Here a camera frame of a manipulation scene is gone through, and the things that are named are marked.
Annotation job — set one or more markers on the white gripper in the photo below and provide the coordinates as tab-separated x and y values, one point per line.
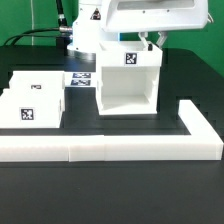
127	16

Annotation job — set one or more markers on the white drawer cabinet box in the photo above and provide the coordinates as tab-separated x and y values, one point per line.
127	77

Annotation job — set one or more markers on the white front drawer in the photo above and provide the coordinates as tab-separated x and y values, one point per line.
31	109

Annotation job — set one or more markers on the white drawer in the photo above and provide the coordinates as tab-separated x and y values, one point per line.
31	109
37	80

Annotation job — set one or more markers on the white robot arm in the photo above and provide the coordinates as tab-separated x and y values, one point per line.
87	31

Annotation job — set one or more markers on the white rear drawer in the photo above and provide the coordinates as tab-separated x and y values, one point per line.
37	80

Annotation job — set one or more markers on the white marker tag sheet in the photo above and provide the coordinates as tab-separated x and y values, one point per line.
80	79

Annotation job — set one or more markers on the white L-shaped fence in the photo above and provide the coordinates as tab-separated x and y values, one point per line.
201	143

